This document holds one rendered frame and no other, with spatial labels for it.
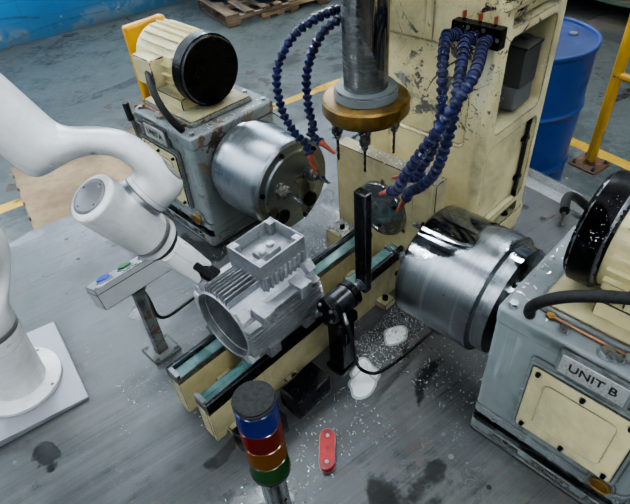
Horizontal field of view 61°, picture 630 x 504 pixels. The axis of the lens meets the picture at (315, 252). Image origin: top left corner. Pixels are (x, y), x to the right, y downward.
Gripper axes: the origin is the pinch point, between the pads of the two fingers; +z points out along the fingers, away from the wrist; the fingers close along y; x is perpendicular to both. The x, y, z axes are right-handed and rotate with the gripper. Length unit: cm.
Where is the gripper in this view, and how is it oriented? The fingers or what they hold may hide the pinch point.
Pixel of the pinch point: (208, 272)
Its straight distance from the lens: 108.9
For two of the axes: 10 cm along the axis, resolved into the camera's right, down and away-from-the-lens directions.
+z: 4.1, 3.9, 8.2
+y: 7.1, 4.3, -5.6
